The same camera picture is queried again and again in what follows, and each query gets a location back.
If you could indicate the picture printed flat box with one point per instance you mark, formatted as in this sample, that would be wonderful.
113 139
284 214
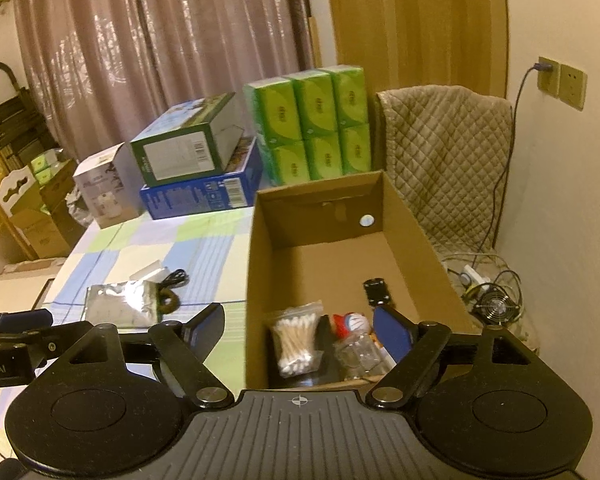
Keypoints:
244 149

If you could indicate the flat cardboard sheet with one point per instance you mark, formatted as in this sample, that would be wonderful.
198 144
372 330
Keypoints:
30 266

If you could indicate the bag of cotton swabs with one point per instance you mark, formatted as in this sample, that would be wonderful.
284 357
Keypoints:
295 340

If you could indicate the beige wall socket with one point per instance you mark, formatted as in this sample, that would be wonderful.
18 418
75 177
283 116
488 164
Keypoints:
549 76
572 85

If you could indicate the small black fan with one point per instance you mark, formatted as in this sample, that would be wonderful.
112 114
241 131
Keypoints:
500 306

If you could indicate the green product box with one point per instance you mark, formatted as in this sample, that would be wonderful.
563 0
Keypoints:
175 155

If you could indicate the wooden door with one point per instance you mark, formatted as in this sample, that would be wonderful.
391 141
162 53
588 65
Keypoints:
405 20

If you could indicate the blue product box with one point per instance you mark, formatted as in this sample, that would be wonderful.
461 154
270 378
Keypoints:
195 197

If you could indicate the beige quilted chair cover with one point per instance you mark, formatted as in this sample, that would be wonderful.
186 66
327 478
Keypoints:
445 150

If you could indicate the clear plastic case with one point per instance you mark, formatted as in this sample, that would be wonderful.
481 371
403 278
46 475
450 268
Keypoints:
357 355

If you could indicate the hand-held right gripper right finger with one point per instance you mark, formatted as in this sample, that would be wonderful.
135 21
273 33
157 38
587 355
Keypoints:
392 334

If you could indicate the brown cardboard carton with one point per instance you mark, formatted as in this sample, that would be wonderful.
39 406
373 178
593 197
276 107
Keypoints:
60 190
40 232

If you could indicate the checkered tablecloth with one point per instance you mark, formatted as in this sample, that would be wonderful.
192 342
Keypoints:
130 245

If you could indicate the silver foil bag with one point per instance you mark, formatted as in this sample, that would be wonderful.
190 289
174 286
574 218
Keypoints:
120 302

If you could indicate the small green tissue packs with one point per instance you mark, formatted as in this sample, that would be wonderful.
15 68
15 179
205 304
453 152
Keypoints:
45 165

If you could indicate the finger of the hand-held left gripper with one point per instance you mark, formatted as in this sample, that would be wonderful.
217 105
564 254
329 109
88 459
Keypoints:
60 342
22 320

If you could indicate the brown cardboard box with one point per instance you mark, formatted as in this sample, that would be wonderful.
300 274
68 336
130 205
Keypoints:
330 265

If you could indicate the stack of green tissue packs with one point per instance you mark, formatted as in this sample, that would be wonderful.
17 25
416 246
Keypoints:
305 110

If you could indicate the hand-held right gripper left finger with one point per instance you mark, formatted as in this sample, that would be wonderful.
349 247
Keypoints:
206 332

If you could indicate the small black toy car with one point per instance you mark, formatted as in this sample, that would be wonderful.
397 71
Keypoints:
377 292

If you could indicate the grey plastic bag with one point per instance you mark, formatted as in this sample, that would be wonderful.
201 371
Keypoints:
76 210

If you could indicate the dark folding stepladder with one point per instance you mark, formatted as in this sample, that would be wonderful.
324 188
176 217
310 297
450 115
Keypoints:
10 120

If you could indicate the pink patterned curtain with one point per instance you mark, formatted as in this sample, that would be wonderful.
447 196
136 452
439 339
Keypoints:
155 35

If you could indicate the white plug adapter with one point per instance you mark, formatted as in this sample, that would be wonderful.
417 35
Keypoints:
472 275

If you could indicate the black product box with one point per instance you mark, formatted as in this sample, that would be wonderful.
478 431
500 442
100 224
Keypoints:
326 335

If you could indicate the white humidifier box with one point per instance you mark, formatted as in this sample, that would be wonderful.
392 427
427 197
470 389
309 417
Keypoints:
105 195

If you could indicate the red cartoon cat toy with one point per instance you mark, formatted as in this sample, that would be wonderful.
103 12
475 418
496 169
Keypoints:
347 325

